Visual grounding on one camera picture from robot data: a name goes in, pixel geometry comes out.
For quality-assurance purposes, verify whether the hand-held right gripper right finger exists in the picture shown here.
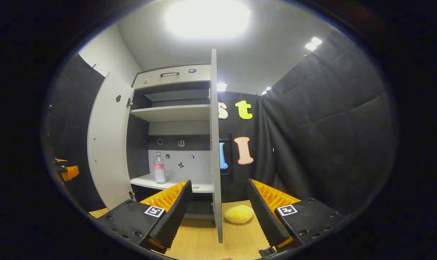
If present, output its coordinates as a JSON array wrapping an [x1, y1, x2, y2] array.
[[247, 178, 349, 257]]

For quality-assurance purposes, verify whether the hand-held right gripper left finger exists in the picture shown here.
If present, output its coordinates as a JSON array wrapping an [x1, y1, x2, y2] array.
[[96, 180, 193, 254]]

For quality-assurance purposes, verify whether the clear bottle pink label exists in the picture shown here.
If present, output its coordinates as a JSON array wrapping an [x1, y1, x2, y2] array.
[[153, 151, 167, 184]]

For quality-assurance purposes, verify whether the grey cabinet door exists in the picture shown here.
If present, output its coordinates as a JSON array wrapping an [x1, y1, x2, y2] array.
[[87, 71, 136, 211], [209, 49, 234, 244]]

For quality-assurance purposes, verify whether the grey cabinet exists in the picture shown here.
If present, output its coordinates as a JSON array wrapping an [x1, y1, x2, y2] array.
[[126, 64, 219, 221]]

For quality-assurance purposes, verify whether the grey cabinet drawer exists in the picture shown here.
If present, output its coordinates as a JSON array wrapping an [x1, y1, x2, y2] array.
[[133, 64, 212, 90]]

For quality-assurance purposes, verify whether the black backdrop cloth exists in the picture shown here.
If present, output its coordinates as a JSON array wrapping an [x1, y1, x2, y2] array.
[[42, 29, 399, 217]]

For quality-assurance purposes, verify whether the large ceiling light panel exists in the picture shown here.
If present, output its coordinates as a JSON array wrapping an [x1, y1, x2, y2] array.
[[164, 0, 251, 38]]

